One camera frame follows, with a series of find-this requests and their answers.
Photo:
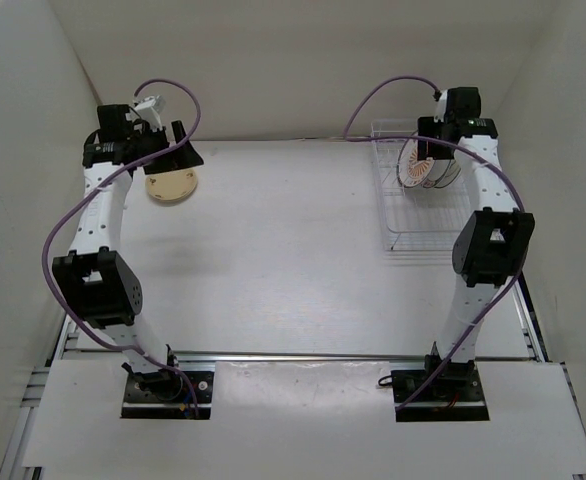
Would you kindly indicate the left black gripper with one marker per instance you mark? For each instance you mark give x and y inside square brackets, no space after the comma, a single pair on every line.
[183,157]

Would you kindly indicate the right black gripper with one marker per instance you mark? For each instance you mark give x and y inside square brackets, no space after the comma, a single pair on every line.
[428,128]

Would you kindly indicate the orange sunburst plate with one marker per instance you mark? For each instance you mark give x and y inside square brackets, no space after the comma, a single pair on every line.
[411,171]

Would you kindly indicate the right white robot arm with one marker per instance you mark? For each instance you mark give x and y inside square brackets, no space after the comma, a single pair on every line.
[489,252]

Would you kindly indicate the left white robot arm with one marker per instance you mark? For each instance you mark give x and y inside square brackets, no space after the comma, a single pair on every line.
[94,279]

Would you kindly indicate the green rim text plate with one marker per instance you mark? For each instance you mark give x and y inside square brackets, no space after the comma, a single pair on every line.
[440,170]

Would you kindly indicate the rear green rim plate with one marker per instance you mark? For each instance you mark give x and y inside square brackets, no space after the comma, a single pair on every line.
[451,175]

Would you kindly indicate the white front board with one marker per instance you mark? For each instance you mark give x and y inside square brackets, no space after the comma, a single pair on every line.
[295,421]

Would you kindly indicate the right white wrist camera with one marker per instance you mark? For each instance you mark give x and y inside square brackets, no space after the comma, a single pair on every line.
[441,110]

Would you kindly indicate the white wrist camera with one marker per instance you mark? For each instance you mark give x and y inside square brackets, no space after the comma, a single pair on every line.
[441,110]
[149,109]

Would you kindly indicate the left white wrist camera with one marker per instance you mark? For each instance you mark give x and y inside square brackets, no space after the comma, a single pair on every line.
[149,109]

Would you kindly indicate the white wire dish rack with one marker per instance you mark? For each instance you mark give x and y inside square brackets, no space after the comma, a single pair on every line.
[414,220]

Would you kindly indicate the aluminium rail bar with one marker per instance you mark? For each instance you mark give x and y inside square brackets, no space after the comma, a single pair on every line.
[208,357]

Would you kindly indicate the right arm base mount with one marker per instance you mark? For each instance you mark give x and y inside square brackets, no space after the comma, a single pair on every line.
[456,395]

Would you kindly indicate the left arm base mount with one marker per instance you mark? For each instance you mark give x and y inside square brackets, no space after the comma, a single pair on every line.
[166,396]

